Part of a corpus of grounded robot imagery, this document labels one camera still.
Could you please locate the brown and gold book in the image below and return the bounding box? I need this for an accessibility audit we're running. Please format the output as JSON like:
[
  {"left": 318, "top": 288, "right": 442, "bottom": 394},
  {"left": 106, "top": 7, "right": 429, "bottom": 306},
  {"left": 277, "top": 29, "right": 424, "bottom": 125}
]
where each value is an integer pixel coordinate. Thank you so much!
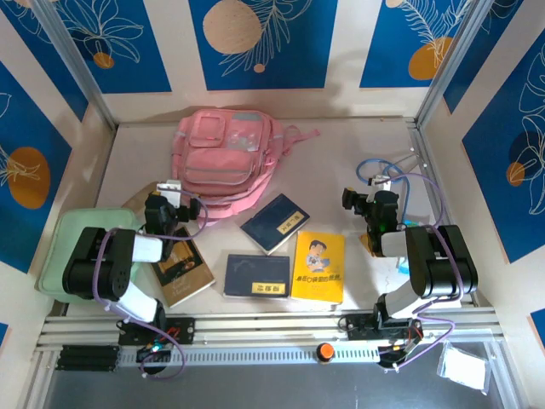
[{"left": 148, "top": 225, "right": 216, "bottom": 309}]

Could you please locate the aluminium right frame post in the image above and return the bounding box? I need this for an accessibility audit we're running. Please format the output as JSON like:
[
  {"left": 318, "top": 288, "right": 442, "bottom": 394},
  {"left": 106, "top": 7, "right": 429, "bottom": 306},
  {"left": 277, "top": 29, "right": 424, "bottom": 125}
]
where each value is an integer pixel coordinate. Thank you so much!
[{"left": 415, "top": 0, "right": 497, "bottom": 127}]

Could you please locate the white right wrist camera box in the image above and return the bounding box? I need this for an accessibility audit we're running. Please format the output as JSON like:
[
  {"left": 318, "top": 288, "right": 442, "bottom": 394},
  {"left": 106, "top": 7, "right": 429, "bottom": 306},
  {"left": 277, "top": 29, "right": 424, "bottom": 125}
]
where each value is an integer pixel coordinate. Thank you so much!
[{"left": 366, "top": 173, "right": 393, "bottom": 193}]

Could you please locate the black ribbed block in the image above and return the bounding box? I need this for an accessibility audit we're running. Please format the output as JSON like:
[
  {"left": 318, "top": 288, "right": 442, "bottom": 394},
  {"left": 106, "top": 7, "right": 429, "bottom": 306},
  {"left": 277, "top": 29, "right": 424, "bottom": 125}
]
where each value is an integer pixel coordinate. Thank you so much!
[{"left": 56, "top": 344, "right": 122, "bottom": 373}]

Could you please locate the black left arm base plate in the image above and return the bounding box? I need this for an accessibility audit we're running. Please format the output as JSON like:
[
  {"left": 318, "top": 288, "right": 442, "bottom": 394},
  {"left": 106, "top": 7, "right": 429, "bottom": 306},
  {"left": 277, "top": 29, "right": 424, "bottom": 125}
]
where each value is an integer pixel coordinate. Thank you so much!
[{"left": 118, "top": 317, "right": 197, "bottom": 347}]

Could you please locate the aluminium left frame post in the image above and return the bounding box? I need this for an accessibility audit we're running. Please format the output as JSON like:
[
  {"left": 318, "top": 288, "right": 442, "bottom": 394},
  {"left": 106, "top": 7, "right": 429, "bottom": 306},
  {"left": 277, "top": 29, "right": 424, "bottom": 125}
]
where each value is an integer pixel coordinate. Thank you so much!
[{"left": 32, "top": 0, "right": 118, "bottom": 130}]

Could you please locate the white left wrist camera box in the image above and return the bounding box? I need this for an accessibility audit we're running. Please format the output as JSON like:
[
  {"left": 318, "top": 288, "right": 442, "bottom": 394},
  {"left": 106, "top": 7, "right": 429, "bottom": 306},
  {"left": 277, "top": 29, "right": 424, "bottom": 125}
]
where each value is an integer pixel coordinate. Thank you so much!
[{"left": 156, "top": 180, "right": 183, "bottom": 205}]

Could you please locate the grey slotted cable duct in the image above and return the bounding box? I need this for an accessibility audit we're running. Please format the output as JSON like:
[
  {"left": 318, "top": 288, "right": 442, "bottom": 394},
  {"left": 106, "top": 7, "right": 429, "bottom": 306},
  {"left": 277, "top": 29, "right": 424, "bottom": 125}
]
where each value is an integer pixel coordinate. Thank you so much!
[{"left": 118, "top": 345, "right": 382, "bottom": 368}]

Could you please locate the aluminium front frame rail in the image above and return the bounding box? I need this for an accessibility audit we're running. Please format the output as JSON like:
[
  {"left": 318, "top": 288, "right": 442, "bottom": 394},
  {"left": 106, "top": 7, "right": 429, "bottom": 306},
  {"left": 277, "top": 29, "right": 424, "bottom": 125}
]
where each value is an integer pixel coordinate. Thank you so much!
[{"left": 36, "top": 307, "right": 507, "bottom": 354}]

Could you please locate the orange emergency stop button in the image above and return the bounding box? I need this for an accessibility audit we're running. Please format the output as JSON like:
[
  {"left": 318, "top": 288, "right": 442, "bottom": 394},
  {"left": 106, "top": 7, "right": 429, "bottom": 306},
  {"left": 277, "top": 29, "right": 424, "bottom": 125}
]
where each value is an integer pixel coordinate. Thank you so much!
[{"left": 315, "top": 342, "right": 336, "bottom": 365}]

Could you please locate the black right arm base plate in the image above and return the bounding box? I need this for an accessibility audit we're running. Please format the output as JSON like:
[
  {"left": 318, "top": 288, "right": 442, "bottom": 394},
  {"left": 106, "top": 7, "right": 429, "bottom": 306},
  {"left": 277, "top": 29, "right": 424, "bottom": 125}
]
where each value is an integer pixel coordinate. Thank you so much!
[{"left": 345, "top": 313, "right": 425, "bottom": 342}]

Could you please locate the dark blue book yellow label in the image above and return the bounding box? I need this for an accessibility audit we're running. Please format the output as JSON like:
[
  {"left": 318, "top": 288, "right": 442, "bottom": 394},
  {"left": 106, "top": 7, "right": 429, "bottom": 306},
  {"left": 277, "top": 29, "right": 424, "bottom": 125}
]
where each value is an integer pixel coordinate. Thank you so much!
[
  {"left": 239, "top": 193, "right": 310, "bottom": 256},
  {"left": 222, "top": 254, "right": 292, "bottom": 301}
]

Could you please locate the yellow cartoon cover book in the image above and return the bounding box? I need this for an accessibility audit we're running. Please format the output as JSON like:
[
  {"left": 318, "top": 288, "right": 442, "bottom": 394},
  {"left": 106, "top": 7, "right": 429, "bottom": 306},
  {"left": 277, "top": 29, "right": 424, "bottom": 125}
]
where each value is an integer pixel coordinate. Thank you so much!
[{"left": 290, "top": 230, "right": 347, "bottom": 312}]

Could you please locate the aluminium frame post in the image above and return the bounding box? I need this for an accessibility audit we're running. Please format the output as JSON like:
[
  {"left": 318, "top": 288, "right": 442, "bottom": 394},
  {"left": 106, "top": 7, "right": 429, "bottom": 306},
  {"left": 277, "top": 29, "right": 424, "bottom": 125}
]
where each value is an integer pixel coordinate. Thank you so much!
[
  {"left": 32, "top": 0, "right": 118, "bottom": 130},
  {"left": 415, "top": 0, "right": 497, "bottom": 127}
]

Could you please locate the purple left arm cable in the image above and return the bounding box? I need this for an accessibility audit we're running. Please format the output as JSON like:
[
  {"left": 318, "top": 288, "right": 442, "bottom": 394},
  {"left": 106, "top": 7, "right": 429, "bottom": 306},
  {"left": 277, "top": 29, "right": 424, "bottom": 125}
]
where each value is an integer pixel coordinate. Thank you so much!
[{"left": 94, "top": 191, "right": 209, "bottom": 383}]

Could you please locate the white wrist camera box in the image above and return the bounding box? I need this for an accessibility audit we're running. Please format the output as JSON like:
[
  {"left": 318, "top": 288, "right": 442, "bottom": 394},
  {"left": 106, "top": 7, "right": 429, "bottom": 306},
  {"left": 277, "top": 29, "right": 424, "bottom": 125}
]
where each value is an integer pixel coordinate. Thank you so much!
[
  {"left": 156, "top": 180, "right": 183, "bottom": 205},
  {"left": 366, "top": 173, "right": 393, "bottom": 193}
]

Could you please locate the blue looped cable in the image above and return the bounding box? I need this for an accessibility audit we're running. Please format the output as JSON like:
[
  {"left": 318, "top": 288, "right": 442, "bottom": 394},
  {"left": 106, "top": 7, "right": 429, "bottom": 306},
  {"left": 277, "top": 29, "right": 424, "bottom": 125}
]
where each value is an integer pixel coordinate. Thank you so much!
[{"left": 356, "top": 158, "right": 413, "bottom": 223}]

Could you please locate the aluminium side frame rail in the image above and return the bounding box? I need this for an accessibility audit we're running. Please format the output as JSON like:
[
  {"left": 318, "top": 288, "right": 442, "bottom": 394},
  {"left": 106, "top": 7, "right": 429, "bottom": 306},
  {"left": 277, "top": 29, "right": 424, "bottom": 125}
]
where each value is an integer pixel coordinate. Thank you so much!
[{"left": 406, "top": 118, "right": 478, "bottom": 308}]

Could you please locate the mint green pencil case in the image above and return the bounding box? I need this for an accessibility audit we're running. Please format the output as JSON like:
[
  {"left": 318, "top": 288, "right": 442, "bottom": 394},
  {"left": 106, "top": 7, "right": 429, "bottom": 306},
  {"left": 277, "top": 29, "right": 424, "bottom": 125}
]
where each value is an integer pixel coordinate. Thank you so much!
[{"left": 34, "top": 207, "right": 145, "bottom": 304}]

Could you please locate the pink backpack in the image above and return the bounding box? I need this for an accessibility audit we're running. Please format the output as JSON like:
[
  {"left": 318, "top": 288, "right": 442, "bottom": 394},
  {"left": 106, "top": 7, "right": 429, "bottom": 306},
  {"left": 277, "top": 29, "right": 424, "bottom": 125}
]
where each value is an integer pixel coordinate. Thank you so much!
[{"left": 172, "top": 108, "right": 321, "bottom": 223}]

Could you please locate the clear bag with white card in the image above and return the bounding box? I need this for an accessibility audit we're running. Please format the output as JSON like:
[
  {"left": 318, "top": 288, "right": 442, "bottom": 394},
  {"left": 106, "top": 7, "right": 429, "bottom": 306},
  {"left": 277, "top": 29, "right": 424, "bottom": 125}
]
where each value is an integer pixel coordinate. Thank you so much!
[{"left": 437, "top": 340, "right": 491, "bottom": 393}]

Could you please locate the black wired connector board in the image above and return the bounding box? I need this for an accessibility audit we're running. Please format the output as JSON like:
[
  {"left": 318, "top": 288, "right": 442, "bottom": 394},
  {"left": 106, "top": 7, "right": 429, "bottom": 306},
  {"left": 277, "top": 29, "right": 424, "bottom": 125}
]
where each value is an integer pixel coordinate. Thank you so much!
[
  {"left": 377, "top": 338, "right": 425, "bottom": 371},
  {"left": 135, "top": 340, "right": 175, "bottom": 365}
]

